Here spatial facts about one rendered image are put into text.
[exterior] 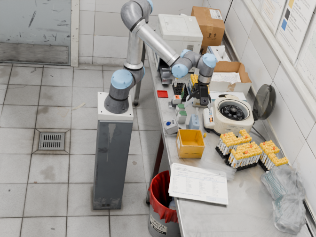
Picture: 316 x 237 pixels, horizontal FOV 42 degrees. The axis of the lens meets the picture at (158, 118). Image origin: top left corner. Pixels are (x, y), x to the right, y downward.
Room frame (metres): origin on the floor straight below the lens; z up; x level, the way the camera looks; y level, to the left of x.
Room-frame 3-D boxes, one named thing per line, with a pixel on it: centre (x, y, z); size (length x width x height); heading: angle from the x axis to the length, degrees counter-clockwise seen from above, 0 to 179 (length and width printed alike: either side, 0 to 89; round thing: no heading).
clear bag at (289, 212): (1.33, -0.74, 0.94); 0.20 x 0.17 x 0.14; 169
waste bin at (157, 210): (1.74, -0.22, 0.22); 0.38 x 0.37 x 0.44; 15
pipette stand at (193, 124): (1.83, -0.22, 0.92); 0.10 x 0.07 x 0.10; 10
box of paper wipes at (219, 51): (2.67, -0.36, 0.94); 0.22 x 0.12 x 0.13; 19
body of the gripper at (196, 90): (1.89, -0.21, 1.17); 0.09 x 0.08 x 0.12; 10
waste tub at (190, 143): (1.67, -0.20, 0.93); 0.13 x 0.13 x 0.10; 14
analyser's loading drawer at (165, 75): (2.33, 0.01, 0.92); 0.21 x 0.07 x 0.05; 15
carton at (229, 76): (2.33, -0.39, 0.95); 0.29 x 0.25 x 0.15; 105
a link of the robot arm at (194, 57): (1.90, -0.11, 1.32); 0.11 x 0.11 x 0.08; 70
